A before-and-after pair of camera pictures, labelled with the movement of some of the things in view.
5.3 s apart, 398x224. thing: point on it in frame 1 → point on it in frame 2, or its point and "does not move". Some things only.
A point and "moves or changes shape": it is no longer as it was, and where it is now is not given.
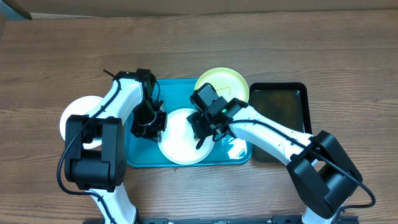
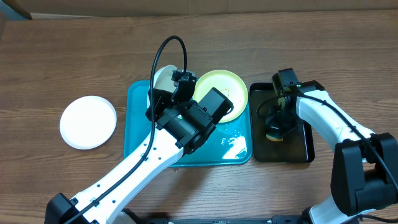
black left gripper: (153, 133) → (160, 103)
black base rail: (247, 219) does not move
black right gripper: (203, 132) → (273, 125)
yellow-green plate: (227, 83) does not move
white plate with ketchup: (178, 144) moves or changes shape
